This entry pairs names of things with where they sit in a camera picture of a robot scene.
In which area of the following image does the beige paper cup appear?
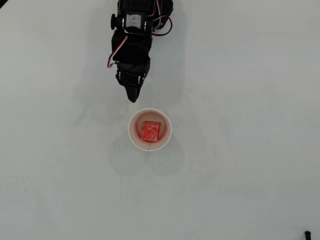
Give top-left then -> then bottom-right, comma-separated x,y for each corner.
128,107 -> 173,152

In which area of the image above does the red sugar-coated cube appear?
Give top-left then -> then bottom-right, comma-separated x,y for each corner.
139,120 -> 162,143

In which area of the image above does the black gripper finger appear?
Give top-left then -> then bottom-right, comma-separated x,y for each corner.
124,86 -> 141,104

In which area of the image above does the red white black servo cable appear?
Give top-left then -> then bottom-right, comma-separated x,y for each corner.
106,34 -> 129,69
151,15 -> 174,38
149,0 -> 162,18

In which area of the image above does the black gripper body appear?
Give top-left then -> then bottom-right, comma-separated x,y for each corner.
115,59 -> 151,89

